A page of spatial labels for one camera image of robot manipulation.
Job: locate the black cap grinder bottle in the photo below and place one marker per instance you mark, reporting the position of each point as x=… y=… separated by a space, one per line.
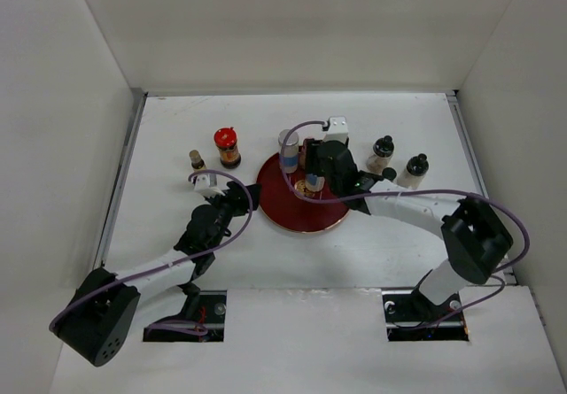
x=416 y=169
x=382 y=151

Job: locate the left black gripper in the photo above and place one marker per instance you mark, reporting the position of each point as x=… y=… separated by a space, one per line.
x=241 y=192

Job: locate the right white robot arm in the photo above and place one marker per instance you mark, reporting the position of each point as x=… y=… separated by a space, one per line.
x=475 y=239

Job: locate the black cap brown spice bottle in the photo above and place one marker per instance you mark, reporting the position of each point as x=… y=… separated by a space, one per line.
x=389 y=174

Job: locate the small yellow liquid bottle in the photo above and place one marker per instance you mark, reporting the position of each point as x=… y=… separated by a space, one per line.
x=196 y=161

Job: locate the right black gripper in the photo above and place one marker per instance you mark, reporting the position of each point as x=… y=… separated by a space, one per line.
x=312 y=156

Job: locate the silver lid blue label jar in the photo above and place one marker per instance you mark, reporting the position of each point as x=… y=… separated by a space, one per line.
x=289 y=150

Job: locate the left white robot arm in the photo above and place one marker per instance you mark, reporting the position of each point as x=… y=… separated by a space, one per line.
x=98 y=318

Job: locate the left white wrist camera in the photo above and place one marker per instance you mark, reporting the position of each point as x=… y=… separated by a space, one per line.
x=205 y=184

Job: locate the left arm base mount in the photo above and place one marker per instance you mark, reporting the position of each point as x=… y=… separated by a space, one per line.
x=200 y=319

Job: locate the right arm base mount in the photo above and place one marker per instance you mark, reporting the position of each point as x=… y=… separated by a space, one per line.
x=408 y=319

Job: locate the red lid sauce jar left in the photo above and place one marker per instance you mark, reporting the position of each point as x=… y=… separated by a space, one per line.
x=225 y=140

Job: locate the red round tray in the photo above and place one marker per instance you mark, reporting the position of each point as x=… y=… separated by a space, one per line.
x=286 y=210

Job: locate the white lid spice jar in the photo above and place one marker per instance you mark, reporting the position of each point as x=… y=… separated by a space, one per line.
x=314 y=183

